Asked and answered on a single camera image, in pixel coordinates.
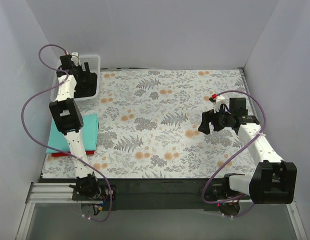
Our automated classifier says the black t shirt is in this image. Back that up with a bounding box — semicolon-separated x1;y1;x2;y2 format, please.
74;71;98;98

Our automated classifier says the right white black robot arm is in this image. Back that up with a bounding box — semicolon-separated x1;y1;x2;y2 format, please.
198;94;297;204

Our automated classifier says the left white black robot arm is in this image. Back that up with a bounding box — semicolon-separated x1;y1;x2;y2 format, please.
49;52;101;200

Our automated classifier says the white plastic basket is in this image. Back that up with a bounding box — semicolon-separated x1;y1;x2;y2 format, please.
57;52;101;105

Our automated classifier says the folded teal t shirt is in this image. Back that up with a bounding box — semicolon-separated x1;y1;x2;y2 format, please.
48;113;99;155

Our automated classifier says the floral table mat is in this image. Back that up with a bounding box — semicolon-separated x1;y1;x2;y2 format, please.
42;69;260;179

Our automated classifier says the folded red t shirt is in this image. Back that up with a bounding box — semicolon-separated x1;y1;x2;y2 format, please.
51;149;95;158

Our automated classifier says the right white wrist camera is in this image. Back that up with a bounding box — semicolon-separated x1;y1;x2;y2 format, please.
209;94;227;113

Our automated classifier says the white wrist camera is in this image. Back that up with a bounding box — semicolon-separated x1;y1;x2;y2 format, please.
65;51;81;66
209;94;227;113

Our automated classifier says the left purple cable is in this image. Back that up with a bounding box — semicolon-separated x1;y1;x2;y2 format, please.
21;44;112;223

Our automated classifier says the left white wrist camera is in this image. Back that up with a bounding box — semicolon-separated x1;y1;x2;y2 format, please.
65;51;81;66

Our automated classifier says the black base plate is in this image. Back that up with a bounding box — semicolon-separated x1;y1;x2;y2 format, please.
70;178;217;211

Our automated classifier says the aluminium front rail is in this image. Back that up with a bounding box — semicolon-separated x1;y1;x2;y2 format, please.
26;183;78;204

